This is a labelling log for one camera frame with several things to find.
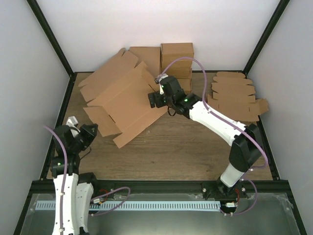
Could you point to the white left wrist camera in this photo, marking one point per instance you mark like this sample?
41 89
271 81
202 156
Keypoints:
72 121

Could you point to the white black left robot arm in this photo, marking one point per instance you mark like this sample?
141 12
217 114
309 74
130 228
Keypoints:
73 190

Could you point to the stacked cardboard box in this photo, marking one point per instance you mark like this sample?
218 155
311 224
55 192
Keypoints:
150 56
172 51
183 73
178 64

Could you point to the light blue slotted cable duct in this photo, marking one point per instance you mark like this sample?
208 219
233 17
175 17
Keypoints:
144 206

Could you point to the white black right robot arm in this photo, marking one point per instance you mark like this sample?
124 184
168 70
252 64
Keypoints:
245 141

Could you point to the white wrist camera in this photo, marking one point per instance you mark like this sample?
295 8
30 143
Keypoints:
158 81
72 121

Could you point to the black right frame post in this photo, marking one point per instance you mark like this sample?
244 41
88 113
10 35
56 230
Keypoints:
278 12

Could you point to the top right stacked cardboard box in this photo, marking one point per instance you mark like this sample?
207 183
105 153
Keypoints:
172 51

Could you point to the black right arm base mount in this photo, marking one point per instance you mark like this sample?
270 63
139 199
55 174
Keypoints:
219 191

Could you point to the front right folded cardboard box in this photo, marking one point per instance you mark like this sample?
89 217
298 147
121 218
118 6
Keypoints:
185 84

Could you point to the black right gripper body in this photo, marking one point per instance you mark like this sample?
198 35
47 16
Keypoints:
160 103

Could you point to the black left frame post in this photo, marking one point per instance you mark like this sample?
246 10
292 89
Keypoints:
50 35

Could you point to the clear plastic sheet cover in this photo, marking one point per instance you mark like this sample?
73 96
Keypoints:
272 215

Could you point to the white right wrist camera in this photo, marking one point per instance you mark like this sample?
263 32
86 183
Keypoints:
158 81

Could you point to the top flat cardboard blank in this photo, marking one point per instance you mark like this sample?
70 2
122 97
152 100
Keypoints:
239 111

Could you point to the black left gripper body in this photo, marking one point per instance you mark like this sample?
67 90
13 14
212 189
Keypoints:
87 140

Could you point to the pile of flat cardboard blanks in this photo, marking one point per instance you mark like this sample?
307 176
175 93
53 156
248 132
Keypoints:
232 83

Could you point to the large cardboard box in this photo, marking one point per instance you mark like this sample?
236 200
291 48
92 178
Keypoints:
117 97

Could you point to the black aluminium front rail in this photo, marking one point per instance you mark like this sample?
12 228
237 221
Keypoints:
136 186

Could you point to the black frame post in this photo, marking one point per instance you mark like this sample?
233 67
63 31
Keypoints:
50 35
278 12

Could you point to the top left stacked cardboard box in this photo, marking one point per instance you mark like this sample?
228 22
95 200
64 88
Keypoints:
150 56

